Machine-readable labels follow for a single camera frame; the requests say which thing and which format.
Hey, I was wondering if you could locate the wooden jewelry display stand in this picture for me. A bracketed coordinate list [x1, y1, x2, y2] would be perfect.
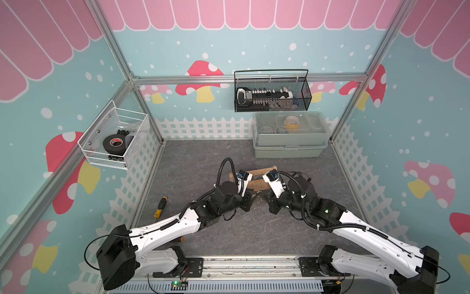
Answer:
[236, 166, 277, 192]

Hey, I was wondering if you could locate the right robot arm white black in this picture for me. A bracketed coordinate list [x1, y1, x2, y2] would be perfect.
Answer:
[263, 170, 441, 294]

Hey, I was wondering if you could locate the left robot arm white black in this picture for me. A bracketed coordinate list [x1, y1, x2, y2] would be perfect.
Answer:
[95, 170, 253, 291]

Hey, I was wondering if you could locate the yellow black screwdriver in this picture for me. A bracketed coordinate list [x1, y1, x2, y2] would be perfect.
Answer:
[154, 197, 168, 219]

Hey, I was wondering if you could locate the green plastic storage box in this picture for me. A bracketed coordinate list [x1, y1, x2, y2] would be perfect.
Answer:
[253, 112, 330, 159]

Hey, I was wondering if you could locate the yellow item in box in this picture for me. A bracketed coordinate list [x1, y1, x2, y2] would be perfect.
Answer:
[284, 115, 301, 131]

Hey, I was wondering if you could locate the green circuit board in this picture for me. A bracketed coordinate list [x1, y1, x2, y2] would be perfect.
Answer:
[170, 280, 188, 291]

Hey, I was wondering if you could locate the white black device in basket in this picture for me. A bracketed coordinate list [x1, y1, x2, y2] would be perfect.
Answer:
[235, 88, 294, 109]

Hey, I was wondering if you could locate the black tape roll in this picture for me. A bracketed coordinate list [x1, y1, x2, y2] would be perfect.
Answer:
[103, 134, 127, 156]

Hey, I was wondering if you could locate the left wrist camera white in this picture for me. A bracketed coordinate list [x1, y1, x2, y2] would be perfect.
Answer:
[237, 170, 253, 197]

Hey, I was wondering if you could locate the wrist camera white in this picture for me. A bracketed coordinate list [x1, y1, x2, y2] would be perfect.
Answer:
[237, 170, 253, 197]
[263, 169, 286, 198]

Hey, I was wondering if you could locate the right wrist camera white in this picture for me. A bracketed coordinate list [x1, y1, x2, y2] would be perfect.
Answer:
[263, 169, 286, 198]

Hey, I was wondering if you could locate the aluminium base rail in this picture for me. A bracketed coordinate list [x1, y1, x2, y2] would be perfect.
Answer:
[112, 256, 394, 294]

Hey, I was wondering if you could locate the black wire mesh basket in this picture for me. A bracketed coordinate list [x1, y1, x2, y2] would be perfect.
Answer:
[233, 69, 312, 112]

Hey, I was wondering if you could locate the white wire basket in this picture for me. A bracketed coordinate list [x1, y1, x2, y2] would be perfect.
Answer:
[78, 101, 149, 170]

